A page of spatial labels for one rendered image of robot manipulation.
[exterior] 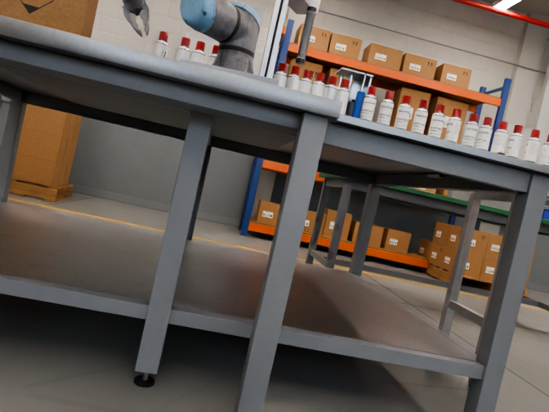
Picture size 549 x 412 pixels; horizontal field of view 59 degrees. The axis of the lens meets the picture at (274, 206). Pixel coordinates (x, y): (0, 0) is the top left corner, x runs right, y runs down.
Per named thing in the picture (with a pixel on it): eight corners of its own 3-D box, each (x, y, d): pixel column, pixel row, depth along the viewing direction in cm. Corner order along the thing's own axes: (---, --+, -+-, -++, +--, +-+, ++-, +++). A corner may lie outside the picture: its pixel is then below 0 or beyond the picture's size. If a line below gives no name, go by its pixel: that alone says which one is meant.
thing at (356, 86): (351, 139, 213) (364, 81, 212) (360, 136, 200) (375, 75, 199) (321, 132, 211) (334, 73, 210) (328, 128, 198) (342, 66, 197)
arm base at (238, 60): (251, 91, 163) (256, 63, 163) (256, 82, 148) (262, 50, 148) (207, 82, 161) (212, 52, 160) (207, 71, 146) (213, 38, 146)
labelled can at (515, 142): (516, 174, 204) (528, 126, 203) (505, 171, 203) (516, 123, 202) (510, 174, 209) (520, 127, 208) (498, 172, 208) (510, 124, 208)
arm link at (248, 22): (262, 57, 155) (270, 15, 155) (233, 41, 145) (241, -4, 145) (236, 59, 163) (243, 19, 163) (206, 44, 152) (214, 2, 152)
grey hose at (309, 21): (303, 65, 184) (315, 11, 183) (305, 64, 180) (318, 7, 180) (294, 63, 183) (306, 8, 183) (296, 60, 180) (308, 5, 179)
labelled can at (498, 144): (491, 167, 202) (502, 119, 202) (483, 167, 208) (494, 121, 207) (502, 171, 203) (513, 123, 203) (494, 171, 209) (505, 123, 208)
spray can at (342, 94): (339, 132, 198) (350, 82, 198) (342, 131, 193) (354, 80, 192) (327, 129, 198) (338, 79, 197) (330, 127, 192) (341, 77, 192)
